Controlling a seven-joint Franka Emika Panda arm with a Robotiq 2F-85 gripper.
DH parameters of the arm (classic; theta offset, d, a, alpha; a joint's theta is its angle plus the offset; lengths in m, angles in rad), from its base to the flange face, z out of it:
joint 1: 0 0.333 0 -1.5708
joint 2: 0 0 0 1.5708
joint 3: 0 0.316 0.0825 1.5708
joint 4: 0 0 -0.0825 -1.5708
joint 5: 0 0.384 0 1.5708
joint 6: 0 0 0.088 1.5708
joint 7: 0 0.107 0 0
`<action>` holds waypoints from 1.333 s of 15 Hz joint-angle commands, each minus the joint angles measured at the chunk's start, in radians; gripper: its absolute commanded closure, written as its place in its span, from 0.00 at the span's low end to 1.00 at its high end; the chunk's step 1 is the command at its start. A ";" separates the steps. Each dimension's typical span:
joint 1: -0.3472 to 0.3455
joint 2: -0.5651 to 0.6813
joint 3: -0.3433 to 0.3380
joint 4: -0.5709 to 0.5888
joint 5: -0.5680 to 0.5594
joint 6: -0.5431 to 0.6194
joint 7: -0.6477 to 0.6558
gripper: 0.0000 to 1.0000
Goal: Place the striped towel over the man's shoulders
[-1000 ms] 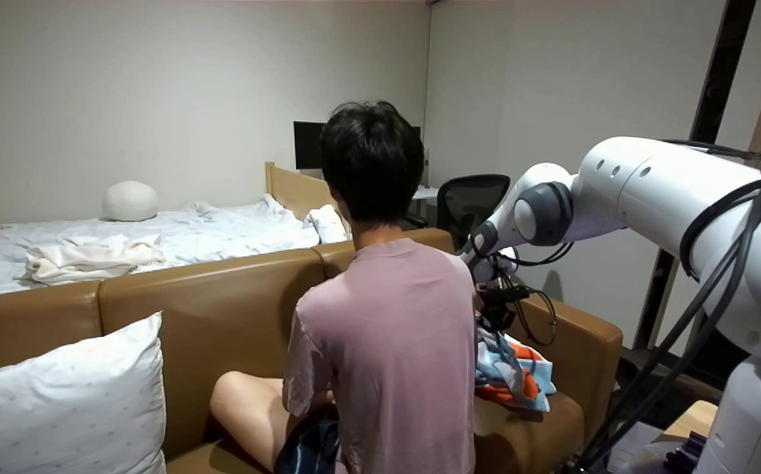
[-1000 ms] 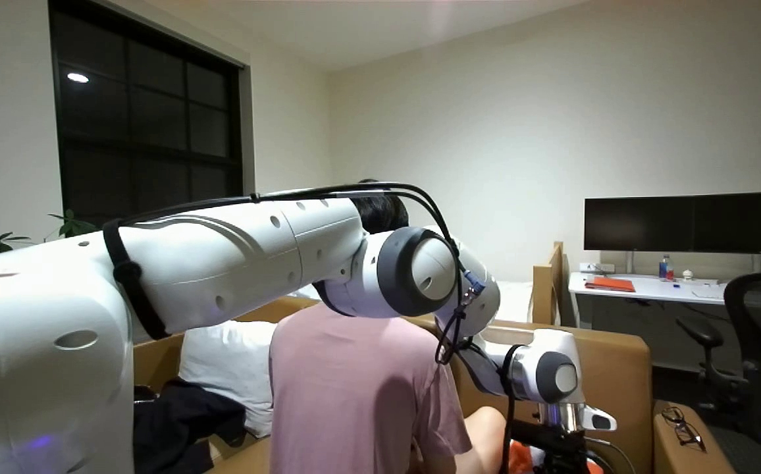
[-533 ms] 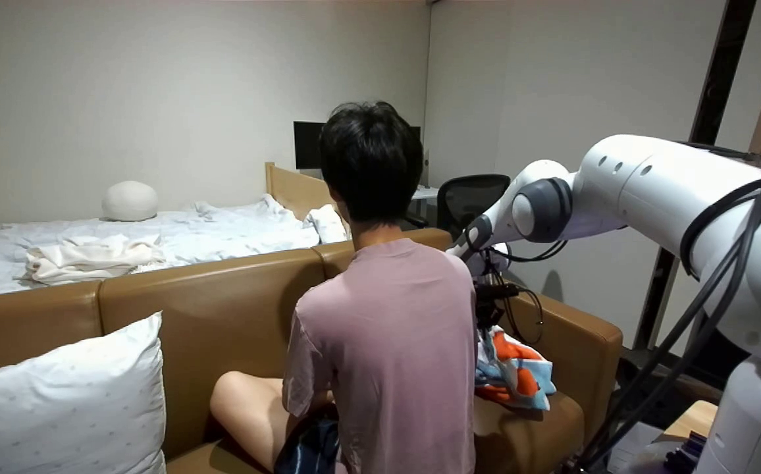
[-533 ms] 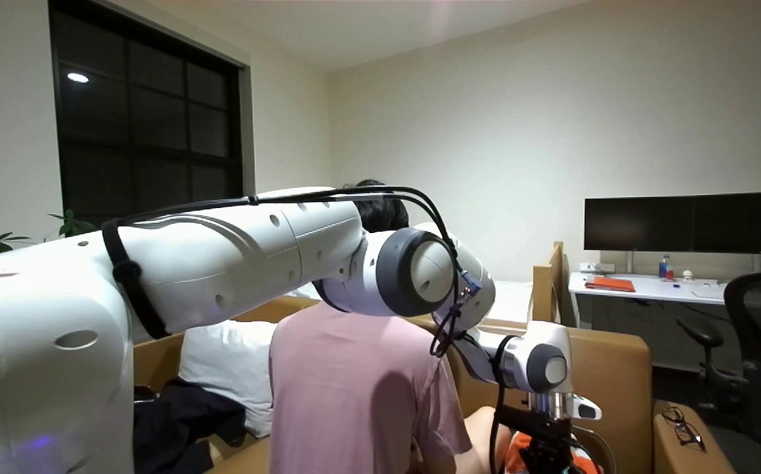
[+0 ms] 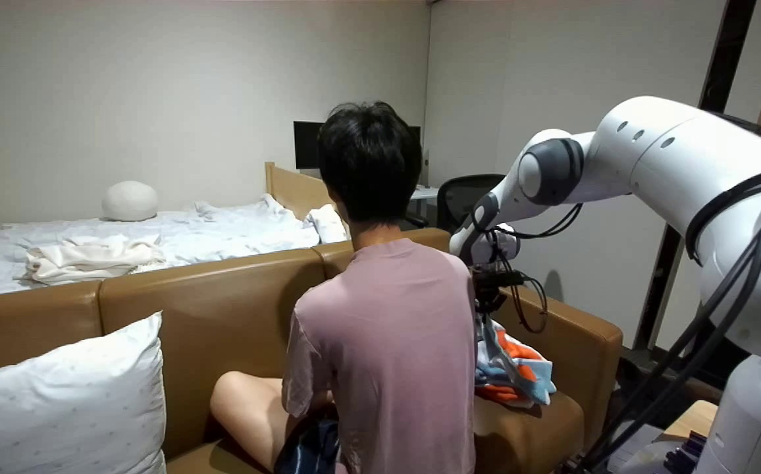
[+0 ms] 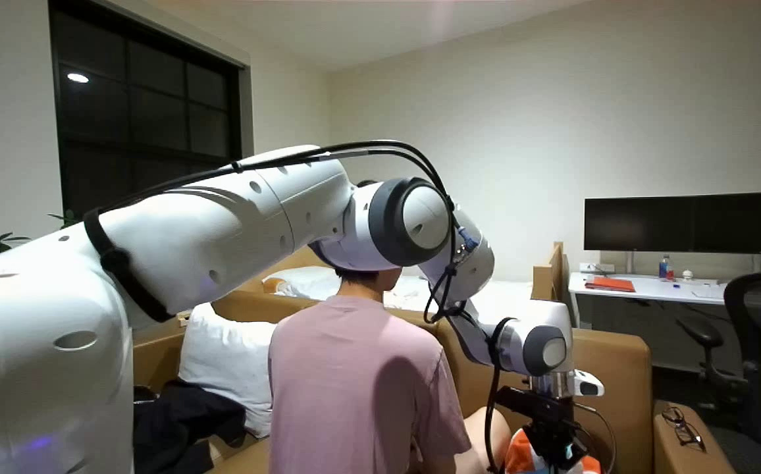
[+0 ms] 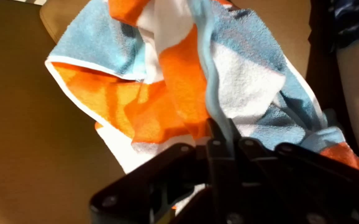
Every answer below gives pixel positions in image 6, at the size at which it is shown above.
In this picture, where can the black eyeglasses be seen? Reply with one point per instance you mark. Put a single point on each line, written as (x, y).
(684, 428)

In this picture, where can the wooden side table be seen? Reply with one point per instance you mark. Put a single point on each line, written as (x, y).
(155, 360)

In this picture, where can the white desk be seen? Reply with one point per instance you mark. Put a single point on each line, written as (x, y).
(658, 291)

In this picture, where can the man in pink shirt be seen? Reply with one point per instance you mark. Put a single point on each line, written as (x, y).
(354, 385)

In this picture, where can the orange white striped towel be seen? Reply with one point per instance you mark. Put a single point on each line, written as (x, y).
(518, 457)

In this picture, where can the dark window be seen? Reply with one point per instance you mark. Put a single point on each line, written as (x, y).
(143, 95)

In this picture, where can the dark clothes pile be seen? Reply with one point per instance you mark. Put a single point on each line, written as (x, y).
(181, 423)

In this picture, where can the red flat item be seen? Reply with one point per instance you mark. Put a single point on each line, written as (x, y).
(611, 286)

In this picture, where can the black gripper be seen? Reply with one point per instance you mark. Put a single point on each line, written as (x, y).
(565, 430)

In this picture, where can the brown leather ottoman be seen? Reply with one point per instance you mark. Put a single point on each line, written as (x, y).
(704, 451)

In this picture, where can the small blue bottle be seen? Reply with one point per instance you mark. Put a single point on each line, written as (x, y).
(663, 266)

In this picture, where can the black computer monitor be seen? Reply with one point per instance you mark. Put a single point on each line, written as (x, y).
(690, 225)

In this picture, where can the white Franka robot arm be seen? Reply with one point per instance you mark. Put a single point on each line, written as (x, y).
(202, 228)

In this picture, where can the small white bed pillow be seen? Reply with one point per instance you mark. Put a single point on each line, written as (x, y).
(303, 282)

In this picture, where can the large white pillow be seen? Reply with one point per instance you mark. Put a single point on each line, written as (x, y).
(224, 360)

